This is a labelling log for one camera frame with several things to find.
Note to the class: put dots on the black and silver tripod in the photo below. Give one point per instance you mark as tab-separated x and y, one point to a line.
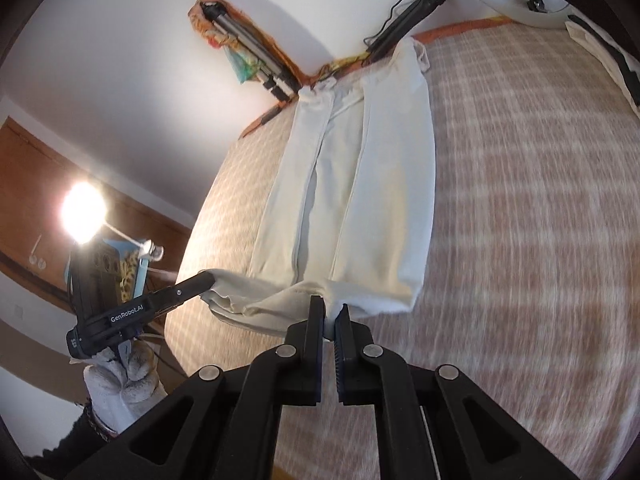
250	47

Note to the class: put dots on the blue patterned frame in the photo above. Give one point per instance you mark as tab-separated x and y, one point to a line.
131	265

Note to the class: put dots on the white and black cloth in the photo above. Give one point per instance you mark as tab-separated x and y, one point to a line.
607	7

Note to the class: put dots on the white pants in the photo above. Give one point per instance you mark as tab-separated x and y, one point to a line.
350	175

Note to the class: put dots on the person's left forearm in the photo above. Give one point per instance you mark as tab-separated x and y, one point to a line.
75	447

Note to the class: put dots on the folded white cloth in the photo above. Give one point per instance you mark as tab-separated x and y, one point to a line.
597	52

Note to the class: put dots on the person's left hand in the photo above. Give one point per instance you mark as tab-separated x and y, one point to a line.
122	390

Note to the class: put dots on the wooden door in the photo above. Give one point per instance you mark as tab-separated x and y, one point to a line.
45	185

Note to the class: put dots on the colourful patterned cloth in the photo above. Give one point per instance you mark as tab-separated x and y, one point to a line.
235	60

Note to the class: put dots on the checkered bed blanket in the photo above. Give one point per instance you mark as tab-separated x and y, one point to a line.
500	220

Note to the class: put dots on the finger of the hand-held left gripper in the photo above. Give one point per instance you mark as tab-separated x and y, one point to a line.
191	286

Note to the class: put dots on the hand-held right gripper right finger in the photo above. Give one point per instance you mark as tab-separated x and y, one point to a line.
342	332

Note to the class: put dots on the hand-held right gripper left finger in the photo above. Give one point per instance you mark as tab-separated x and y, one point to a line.
317	331

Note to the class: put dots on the bright lamp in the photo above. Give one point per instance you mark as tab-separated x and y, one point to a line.
83	209

